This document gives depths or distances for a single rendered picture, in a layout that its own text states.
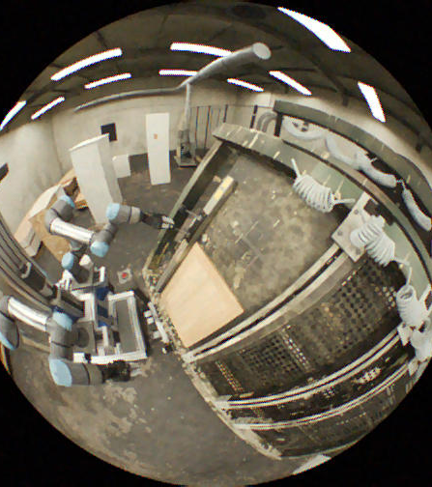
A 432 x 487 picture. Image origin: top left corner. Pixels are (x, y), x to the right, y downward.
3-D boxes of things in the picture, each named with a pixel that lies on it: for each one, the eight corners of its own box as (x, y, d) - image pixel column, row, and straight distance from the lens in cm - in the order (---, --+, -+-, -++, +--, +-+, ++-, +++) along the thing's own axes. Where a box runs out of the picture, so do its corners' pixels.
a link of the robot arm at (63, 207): (71, 259, 137) (44, 207, 100) (79, 244, 142) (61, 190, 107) (82, 264, 131) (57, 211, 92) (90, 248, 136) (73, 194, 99)
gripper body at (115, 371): (136, 380, 59) (107, 386, 52) (123, 380, 66) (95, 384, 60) (130, 359, 59) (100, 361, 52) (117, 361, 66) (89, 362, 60)
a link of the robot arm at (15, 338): (77, 345, 108) (-1, 309, 83) (78, 368, 110) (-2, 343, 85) (67, 341, 117) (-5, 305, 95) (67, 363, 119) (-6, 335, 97)
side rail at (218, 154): (156, 263, 136) (145, 263, 131) (227, 149, 100) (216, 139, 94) (158, 269, 132) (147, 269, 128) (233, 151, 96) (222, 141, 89)
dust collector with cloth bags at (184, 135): (173, 158, 705) (174, 110, 677) (188, 157, 719) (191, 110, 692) (179, 168, 576) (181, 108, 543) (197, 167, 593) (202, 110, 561)
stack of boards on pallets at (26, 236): (46, 209, 667) (40, 194, 651) (67, 200, 604) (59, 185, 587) (20, 265, 522) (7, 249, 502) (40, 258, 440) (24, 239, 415)
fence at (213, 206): (158, 287, 120) (155, 287, 118) (232, 178, 76) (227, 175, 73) (160, 292, 118) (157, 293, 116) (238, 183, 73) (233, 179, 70)
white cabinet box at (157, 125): (151, 177, 518) (146, 114, 480) (167, 175, 521) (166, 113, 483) (151, 185, 463) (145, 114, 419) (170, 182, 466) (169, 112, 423)
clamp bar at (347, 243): (188, 349, 107) (158, 362, 97) (359, 200, 61) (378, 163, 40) (195, 360, 108) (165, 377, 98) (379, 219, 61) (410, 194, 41)
